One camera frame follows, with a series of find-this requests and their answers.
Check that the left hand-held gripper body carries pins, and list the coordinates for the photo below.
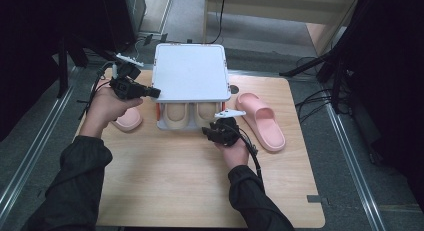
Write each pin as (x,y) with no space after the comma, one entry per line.
(125,87)

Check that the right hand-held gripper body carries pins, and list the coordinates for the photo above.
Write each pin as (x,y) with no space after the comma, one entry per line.
(228,134)

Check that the cream perforated clog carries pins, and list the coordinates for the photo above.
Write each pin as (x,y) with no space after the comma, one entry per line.
(175,116)
(205,113)

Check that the pink slide slipper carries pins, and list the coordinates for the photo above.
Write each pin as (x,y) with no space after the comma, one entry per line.
(263,122)
(130,121)

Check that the white two-tier shoe rack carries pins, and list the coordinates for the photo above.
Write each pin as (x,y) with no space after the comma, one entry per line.
(190,71)

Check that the person's left hand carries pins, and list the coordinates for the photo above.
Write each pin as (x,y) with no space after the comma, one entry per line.
(103,109)

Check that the round black table grommet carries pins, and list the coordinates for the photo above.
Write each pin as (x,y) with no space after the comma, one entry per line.
(234,89)

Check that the black metal stand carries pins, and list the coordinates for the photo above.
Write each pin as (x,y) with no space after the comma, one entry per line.
(336,77)
(62,71)

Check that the dark cabinet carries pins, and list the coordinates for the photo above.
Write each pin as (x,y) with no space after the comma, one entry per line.
(120,17)

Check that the grey tape strip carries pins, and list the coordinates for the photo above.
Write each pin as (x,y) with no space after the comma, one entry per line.
(316,199)

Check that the light wooden partition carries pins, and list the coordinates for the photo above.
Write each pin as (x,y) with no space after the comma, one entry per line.
(283,7)

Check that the metal floor rail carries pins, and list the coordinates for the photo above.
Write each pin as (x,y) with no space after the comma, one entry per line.
(36,144)
(353,167)

